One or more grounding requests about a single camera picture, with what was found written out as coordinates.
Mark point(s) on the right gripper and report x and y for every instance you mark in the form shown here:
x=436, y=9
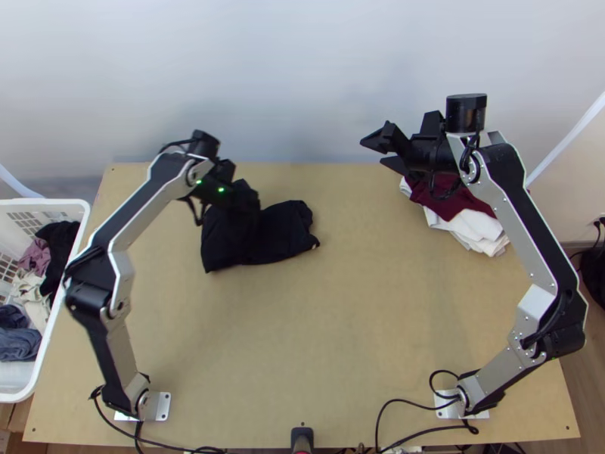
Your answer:
x=427, y=156

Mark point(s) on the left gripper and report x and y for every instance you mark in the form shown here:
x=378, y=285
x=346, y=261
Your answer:
x=243, y=194

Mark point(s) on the dark t-shirt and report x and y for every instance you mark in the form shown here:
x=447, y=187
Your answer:
x=279, y=231

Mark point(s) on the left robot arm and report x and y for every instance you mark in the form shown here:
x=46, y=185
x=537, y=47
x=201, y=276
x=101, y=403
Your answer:
x=118, y=246

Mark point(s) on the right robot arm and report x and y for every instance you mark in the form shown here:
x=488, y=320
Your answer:
x=510, y=203

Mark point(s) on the pile of folded clothes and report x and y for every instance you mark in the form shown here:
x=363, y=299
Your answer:
x=472, y=227

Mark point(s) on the white laundry basket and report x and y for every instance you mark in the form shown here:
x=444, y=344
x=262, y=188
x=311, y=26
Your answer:
x=71, y=208

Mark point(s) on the heap of clothes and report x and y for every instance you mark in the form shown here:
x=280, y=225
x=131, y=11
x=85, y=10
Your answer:
x=56, y=246

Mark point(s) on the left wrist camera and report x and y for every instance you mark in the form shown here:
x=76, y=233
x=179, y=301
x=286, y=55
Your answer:
x=227, y=170

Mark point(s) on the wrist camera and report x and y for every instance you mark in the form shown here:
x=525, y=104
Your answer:
x=434, y=124
x=227, y=170

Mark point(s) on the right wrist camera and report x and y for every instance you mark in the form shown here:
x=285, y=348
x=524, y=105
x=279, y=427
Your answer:
x=434, y=124

